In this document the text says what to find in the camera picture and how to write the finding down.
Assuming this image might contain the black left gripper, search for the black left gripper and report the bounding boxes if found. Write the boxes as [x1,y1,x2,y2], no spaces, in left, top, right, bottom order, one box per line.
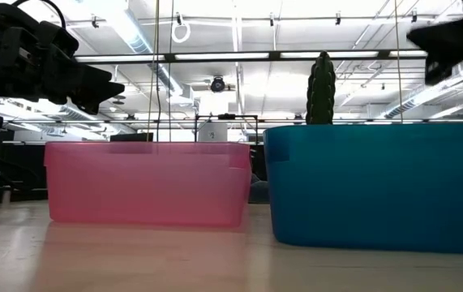
[0,0,126,116]

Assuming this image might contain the pink translucent plastic bin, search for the pink translucent plastic bin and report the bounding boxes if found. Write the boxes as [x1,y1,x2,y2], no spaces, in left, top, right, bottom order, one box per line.
[44,140,253,229]

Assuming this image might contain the dark green cactus toy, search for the dark green cactus toy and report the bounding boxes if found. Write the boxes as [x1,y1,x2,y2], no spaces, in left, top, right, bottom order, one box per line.
[305,50,337,126]

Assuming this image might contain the blue plastic bin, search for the blue plastic bin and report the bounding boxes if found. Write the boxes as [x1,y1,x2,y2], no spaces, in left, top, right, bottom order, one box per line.
[263,122,463,256]

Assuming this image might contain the hanging thin cable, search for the hanging thin cable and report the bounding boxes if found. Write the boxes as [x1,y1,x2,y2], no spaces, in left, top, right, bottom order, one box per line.
[146,0,162,143]
[167,0,174,143]
[394,0,404,124]

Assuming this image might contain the silver ceiling air duct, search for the silver ceiling air duct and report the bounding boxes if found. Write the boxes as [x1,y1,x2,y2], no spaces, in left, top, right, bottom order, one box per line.
[92,0,195,102]

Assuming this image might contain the black horizontal frame rail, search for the black horizontal frame rail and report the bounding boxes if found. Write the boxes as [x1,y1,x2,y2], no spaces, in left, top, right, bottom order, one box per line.
[2,118,463,126]

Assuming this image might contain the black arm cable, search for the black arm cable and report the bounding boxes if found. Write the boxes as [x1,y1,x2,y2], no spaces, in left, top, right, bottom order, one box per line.
[11,0,67,30]

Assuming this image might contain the white coiled cable ring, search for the white coiled cable ring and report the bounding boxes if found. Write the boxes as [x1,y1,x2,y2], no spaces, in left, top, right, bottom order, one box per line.
[170,19,192,45]

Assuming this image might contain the black overhead camera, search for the black overhead camera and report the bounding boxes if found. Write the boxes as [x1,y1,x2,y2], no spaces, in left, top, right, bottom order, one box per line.
[209,75,227,94]

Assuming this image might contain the black metal stand frame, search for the black metal stand frame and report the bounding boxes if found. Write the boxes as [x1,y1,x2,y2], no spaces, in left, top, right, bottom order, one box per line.
[193,113,259,144]

